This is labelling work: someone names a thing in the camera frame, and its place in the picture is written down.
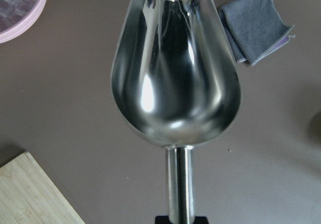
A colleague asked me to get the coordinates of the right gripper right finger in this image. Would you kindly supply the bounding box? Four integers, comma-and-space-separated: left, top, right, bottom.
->
193, 216, 209, 224

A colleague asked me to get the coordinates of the grey folded cloth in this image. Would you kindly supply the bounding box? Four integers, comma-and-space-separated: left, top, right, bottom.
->
218, 0, 293, 66

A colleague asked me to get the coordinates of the steel ice scoop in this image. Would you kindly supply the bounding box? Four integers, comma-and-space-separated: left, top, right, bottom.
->
111, 0, 241, 223

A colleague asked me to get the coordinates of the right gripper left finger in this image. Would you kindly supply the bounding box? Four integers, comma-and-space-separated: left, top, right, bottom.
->
154, 215, 171, 224

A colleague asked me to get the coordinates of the pink bowl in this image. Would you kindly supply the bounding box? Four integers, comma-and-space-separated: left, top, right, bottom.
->
1, 0, 47, 43

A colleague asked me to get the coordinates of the bamboo cutting board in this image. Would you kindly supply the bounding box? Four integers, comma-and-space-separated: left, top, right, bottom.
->
1, 152, 84, 223

